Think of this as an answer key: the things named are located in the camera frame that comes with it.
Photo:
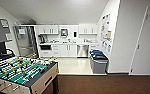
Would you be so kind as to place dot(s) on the stainless steel dishwasher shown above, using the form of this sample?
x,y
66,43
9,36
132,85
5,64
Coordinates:
x,y
82,50

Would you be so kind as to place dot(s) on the white base cabinet door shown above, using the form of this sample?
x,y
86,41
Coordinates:
x,y
64,50
72,50

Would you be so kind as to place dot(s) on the stainless steel sink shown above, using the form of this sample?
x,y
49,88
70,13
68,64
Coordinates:
x,y
67,42

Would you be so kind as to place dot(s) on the black built-in microwave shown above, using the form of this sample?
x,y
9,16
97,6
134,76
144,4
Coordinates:
x,y
45,47

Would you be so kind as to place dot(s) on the grey trash bin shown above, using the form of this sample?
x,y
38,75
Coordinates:
x,y
99,65

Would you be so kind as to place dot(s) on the stainless steel refrigerator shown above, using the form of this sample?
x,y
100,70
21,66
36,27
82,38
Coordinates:
x,y
27,45

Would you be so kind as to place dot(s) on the white fridge notice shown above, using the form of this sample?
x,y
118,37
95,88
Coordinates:
x,y
21,31

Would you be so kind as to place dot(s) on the green foosball table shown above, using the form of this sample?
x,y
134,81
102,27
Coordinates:
x,y
21,71

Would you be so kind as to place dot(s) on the white room door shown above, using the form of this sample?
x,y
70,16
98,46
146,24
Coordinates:
x,y
147,43

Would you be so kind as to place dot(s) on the white wall cabinet door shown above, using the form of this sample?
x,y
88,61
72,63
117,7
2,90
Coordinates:
x,y
88,29
41,30
48,30
82,29
55,30
94,29

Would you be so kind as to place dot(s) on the colourful wall poster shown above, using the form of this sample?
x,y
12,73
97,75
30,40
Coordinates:
x,y
106,26

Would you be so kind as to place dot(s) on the grey wall board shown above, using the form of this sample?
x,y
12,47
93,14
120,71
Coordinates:
x,y
1,35

